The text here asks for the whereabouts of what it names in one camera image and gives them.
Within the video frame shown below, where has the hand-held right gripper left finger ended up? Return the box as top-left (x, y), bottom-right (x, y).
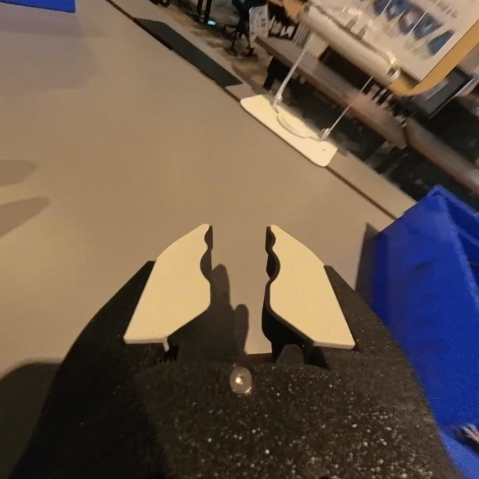
top-left (123, 223), bottom-right (214, 347)

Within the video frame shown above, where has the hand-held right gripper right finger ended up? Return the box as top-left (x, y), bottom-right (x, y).
top-left (261, 225), bottom-right (356, 350)

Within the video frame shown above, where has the white document stand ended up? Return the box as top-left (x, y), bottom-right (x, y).
top-left (240, 15), bottom-right (401, 167)

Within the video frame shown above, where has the black table cable slot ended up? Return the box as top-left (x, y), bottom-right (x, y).
top-left (135, 19), bottom-right (242, 87)

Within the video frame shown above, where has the blue plastic bin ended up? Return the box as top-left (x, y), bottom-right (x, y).
top-left (368, 185), bottom-right (479, 479)

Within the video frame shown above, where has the printed instruction sheet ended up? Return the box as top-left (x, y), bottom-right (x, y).
top-left (311, 0), bottom-right (479, 81)

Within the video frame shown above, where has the printed paper sign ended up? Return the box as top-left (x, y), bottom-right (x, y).
top-left (249, 5), bottom-right (270, 38)

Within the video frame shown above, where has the blue bin with divider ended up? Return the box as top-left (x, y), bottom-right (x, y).
top-left (5, 0), bottom-right (75, 13)

